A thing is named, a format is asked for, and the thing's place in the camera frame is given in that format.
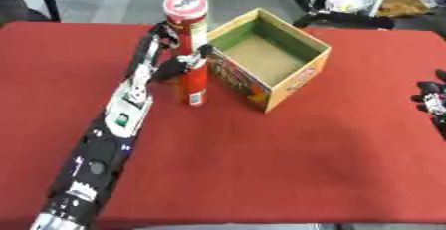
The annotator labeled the red cylindrical can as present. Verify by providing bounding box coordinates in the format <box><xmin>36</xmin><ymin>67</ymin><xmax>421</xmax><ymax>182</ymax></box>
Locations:
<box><xmin>161</xmin><ymin>0</ymin><xmax>211</xmax><ymax>108</ymax></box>

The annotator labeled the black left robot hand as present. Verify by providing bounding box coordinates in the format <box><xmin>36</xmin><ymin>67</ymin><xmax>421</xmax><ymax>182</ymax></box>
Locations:
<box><xmin>123</xmin><ymin>21</ymin><xmax>216</xmax><ymax>83</ymax></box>

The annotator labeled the open cardboard box green inside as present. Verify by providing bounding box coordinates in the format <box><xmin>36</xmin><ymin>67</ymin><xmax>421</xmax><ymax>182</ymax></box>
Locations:
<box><xmin>205</xmin><ymin>7</ymin><xmax>334</xmax><ymax>114</ymax></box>

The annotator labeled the black tripod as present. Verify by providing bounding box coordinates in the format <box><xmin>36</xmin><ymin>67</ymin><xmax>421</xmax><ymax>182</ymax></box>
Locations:
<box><xmin>277</xmin><ymin>0</ymin><xmax>397</xmax><ymax>30</ymax></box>

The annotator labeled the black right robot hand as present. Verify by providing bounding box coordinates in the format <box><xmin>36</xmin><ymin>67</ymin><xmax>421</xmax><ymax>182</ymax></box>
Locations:
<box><xmin>409</xmin><ymin>69</ymin><xmax>446</xmax><ymax>132</ymax></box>

